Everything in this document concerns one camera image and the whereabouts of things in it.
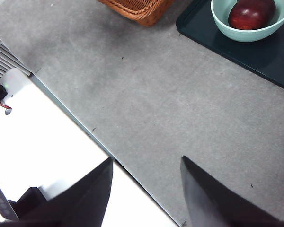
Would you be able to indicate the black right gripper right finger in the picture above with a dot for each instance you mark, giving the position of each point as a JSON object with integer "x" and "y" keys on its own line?
{"x": 215, "y": 205}

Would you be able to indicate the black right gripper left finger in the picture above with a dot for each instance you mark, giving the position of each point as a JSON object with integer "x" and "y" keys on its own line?
{"x": 85, "y": 201}

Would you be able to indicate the teal ribbed bowl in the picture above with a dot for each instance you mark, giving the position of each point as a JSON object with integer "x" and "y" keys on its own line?
{"x": 248, "y": 35}

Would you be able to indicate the dark red plum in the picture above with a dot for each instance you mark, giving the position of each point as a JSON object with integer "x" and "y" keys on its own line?
{"x": 251, "y": 14}

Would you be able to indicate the black rectangular tray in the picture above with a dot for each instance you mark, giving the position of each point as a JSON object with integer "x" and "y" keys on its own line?
{"x": 251, "y": 54}

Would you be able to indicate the grey ribbed panel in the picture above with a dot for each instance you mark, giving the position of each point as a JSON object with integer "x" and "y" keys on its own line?
{"x": 0, "y": 56}

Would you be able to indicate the brown wicker basket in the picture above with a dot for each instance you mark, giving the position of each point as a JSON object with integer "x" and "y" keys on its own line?
{"x": 137, "y": 9}

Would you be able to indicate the grey camera bar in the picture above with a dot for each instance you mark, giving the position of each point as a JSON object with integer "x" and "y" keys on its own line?
{"x": 1, "y": 201}

